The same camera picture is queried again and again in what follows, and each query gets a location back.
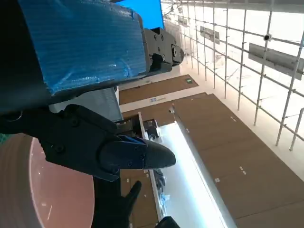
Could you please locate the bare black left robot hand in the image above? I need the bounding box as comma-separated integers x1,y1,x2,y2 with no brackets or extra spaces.
0,0,185,182

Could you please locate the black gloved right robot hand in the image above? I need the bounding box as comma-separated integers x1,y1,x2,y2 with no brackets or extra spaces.
91,177,143,228

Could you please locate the pink bowl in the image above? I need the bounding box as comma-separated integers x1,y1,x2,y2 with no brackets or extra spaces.
0,133,95,228

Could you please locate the long white partition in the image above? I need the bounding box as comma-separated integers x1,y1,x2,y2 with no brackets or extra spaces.
139,113,238,228

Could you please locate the blue screen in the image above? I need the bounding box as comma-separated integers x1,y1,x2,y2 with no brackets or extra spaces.
118,0,165,29

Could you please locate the grey ceiling light fixture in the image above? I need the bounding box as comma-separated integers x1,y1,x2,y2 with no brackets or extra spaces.
200,25,220,45
248,42,304,80

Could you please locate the white pipe grid frame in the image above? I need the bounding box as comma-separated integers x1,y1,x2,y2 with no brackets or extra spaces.
163,0,304,152

